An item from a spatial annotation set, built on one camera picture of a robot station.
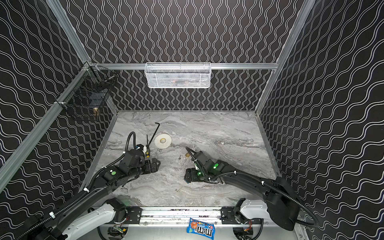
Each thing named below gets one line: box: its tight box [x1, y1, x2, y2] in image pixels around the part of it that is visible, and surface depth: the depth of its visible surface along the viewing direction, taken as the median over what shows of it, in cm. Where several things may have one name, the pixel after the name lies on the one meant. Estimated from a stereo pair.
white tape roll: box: [154, 133, 172, 149], surface depth 105 cm
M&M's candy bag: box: [186, 217, 215, 240], surface depth 72 cm
